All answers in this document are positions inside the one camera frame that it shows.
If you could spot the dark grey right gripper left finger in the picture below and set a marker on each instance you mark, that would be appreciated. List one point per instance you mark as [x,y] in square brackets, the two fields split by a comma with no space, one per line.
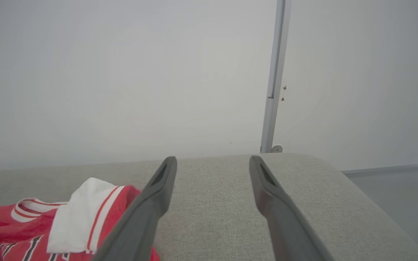
[140,224]

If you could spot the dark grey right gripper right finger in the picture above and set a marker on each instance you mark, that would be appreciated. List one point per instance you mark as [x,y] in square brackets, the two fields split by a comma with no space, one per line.
[289,232]

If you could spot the red and white jersey garment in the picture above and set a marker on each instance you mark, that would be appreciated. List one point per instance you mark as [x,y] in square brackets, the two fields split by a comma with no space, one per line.
[13,232]

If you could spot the grey fabric sofa cushion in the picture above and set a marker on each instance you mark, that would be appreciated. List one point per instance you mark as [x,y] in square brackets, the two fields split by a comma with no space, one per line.
[212,203]

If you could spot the grey round pole foot bracket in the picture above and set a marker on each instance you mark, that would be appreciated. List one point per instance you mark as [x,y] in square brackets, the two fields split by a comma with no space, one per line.
[277,148]

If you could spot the grey partition base rail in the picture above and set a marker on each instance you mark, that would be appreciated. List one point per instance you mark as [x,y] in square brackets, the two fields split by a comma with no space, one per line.
[394,169]

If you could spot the grey metal frame pole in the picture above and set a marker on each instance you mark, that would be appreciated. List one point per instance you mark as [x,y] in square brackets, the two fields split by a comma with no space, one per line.
[275,72]

